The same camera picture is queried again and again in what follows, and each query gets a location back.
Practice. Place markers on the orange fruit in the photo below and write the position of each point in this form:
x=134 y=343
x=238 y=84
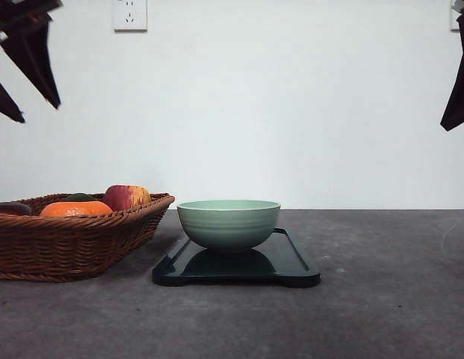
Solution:
x=76 y=208

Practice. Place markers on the green fruit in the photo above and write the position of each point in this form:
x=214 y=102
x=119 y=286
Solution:
x=78 y=197

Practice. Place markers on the dark purple fruit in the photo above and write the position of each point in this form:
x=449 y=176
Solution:
x=14 y=208

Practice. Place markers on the white wall socket left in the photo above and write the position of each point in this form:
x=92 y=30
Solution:
x=129 y=17

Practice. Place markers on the light green bowl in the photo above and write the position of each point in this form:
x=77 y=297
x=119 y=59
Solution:
x=228 y=224

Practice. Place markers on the white wall socket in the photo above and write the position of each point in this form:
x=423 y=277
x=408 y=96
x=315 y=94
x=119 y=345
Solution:
x=454 y=25
x=129 y=17

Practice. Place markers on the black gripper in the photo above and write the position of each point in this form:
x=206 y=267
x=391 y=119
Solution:
x=31 y=46

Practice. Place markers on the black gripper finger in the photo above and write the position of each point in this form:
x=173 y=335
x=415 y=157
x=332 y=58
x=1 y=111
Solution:
x=455 y=111

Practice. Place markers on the white wall socket right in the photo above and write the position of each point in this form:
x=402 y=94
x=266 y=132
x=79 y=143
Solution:
x=454 y=25

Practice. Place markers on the dark green rectangular tray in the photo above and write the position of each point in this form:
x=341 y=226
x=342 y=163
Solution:
x=279 y=262

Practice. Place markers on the brown wicker basket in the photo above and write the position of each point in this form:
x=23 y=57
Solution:
x=35 y=247

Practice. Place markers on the red yellow apple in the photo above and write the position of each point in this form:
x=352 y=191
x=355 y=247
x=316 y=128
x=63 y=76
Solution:
x=126 y=196

